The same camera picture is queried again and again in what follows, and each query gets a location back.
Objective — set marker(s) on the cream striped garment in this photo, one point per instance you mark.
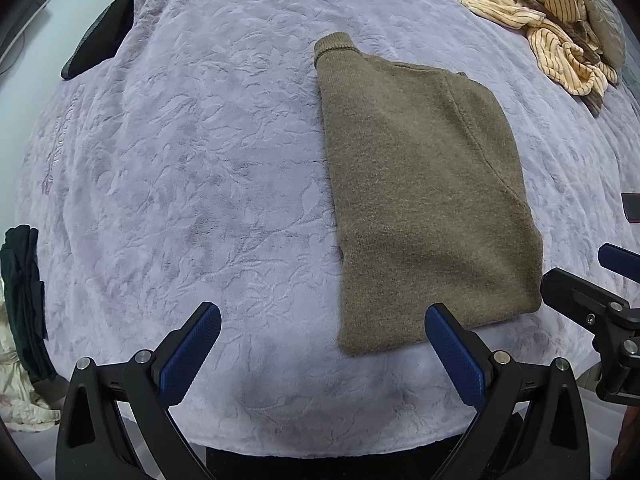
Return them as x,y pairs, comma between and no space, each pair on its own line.
560,55

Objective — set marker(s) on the lavender embossed plush blanket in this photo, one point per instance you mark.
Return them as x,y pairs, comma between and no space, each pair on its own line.
200,185

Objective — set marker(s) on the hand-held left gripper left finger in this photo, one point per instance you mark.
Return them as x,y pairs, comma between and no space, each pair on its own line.
192,350

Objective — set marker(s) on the cream floral cloth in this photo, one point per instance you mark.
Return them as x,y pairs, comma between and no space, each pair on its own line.
25,405

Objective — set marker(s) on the black smartphone with red case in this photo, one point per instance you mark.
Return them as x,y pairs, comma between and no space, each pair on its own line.
632,207

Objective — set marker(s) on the black cloth on bed corner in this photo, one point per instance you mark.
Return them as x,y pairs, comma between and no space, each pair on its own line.
100,40

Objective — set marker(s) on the grey satin pillow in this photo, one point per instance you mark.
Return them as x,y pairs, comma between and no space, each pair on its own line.
605,25

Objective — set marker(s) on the olive brown knit sweater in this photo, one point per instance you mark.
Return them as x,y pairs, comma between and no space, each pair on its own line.
425,200

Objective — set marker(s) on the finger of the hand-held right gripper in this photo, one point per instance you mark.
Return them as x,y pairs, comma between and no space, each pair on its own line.
575,292
622,262

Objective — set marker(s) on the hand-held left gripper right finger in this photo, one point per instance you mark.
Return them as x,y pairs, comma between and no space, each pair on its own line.
457,355

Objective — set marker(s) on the dark green cloth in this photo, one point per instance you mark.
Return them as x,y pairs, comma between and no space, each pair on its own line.
25,300

